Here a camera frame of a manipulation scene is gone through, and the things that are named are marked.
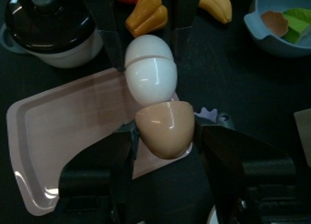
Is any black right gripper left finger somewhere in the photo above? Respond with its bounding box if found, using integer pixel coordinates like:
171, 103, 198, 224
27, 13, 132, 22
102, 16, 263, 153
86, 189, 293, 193
58, 120, 142, 224

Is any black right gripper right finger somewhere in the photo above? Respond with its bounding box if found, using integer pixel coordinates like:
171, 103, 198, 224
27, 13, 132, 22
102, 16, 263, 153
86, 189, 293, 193
196, 117, 311, 224

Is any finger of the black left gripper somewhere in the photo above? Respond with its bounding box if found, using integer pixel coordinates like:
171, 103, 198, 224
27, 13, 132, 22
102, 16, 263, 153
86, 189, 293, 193
79, 0, 127, 73
167, 0, 204, 66

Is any white toy egg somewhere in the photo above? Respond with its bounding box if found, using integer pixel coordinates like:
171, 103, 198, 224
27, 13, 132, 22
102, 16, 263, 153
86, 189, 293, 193
123, 34, 179, 107

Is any brown broken egg shell piece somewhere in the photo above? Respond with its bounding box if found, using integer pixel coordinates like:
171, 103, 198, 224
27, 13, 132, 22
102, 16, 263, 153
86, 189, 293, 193
261, 10, 291, 38

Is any yellow toy banana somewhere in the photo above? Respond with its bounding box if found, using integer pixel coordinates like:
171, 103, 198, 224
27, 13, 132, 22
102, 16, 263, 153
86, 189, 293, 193
196, 0, 235, 25

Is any orange toy bell pepper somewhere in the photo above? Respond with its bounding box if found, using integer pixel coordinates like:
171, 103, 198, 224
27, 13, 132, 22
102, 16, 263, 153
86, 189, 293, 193
124, 0, 170, 38

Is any white toy pot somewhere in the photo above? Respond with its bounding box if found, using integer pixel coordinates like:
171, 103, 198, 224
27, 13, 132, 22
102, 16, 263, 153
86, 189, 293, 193
0, 21, 104, 69

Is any black pot lid grey knob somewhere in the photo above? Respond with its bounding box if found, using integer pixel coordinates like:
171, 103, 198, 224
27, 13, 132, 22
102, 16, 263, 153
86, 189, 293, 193
4, 0, 98, 55

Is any pink plastic tray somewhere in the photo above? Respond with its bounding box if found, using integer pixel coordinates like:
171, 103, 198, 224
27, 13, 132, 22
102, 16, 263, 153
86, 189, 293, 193
6, 66, 195, 217

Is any pale purple jagged toy piece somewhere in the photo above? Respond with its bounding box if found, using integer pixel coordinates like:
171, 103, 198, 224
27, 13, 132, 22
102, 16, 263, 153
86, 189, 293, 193
194, 107, 237, 130

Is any light blue toy bowl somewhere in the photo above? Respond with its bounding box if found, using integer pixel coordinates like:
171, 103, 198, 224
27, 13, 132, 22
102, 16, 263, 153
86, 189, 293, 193
243, 0, 311, 58

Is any green toy lettuce leaf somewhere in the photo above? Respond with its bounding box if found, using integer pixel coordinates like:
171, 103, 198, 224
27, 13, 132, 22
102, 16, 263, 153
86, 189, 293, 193
281, 7, 311, 46

